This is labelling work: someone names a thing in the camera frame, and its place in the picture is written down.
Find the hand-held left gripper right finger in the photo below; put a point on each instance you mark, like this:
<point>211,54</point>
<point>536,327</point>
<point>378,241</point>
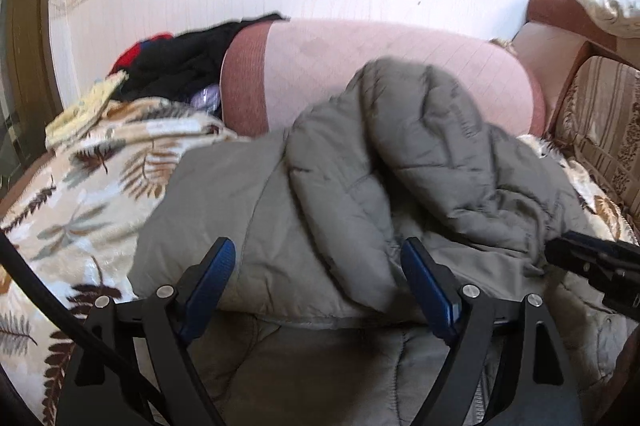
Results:
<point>430,291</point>

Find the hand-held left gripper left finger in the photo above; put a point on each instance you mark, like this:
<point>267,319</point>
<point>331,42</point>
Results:
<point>210,286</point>

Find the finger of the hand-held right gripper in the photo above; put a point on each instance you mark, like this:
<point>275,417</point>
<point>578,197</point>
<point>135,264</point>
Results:
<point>595,245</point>
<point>615,281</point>

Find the olive quilted hooded jacket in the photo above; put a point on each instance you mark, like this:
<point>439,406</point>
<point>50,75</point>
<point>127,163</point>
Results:
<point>325,206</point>

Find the striped sofa back cushion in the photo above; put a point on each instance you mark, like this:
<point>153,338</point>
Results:
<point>600,115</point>

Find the leaf print blanket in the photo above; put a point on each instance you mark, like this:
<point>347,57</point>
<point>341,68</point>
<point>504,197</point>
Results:
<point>75,206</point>

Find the clear plastic bag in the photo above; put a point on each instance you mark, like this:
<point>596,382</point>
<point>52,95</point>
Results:
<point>207,98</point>

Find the yellow cloth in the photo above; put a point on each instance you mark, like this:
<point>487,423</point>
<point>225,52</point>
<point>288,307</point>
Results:
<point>85,110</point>

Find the small beige cloth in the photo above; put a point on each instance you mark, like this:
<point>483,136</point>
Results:
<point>502,45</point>

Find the black garment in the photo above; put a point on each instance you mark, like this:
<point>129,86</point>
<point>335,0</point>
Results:
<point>175,60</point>

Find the pink brown sofa backrest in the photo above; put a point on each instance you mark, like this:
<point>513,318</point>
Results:
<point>545,5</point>

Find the red garment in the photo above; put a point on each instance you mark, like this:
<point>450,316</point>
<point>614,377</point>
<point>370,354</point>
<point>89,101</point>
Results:
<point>127,55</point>

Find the pink sofa armrest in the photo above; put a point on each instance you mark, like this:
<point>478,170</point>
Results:
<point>350,50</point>

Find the wooden door with glass panel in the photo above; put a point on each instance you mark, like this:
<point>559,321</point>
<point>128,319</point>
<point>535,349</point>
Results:
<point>25,80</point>

